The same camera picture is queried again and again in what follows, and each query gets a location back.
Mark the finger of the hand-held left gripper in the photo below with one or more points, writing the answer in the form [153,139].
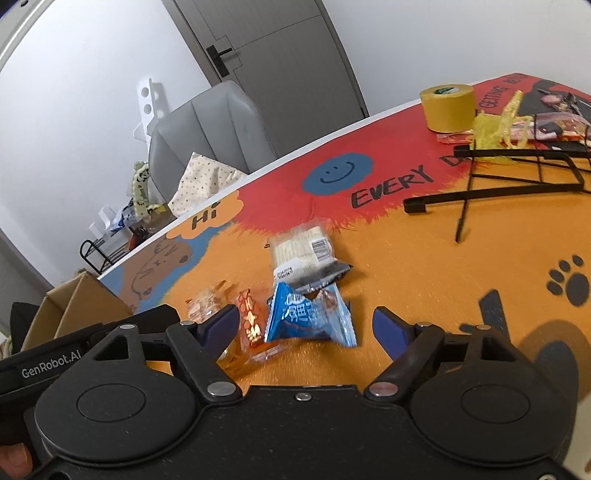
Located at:
[159,319]

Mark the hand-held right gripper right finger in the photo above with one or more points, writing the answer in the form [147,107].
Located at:
[392,330]

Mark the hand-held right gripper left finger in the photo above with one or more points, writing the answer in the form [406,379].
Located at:
[221,330]

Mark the orange cracker packet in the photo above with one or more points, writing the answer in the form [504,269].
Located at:
[251,330]

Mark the brown cardboard box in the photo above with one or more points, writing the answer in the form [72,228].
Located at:
[78,300]

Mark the blue white snack packet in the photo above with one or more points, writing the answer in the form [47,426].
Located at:
[304,321]

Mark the person's left hand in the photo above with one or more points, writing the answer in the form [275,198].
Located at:
[14,461]

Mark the blue white plastic bag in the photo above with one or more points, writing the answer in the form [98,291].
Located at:
[121,221]

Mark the white cracker packet dark end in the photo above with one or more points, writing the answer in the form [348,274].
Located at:
[295,251]

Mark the white plastic holder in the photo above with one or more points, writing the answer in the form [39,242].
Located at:
[99,221]

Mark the panda print padded hoop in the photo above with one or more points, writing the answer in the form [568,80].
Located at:
[141,189]

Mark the polka-dot cream cloth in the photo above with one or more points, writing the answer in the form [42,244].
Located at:
[198,182]

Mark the grey chair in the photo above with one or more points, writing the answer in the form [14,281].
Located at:
[207,124]

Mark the small clear orange wrapper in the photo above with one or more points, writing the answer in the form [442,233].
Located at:
[455,137]

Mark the yellow plastic bag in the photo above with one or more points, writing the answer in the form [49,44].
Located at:
[489,131]

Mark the yellow tape roll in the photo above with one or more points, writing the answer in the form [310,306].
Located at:
[448,110]

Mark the red packets in rack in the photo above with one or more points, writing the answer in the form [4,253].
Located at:
[558,127]

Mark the grey door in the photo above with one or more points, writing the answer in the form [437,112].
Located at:
[286,69]

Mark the white perforated bracket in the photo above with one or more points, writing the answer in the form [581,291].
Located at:
[145,99]

